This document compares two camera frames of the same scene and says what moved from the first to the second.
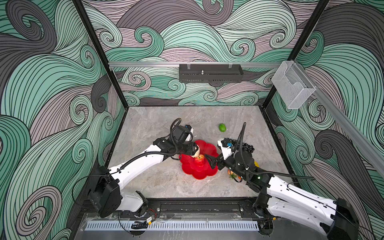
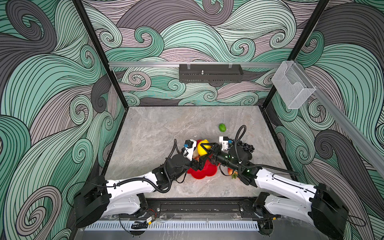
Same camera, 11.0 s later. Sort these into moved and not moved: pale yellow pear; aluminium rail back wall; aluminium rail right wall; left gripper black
Moved: left gripper black
Not moved: aluminium rail back wall; pale yellow pear; aluminium rail right wall
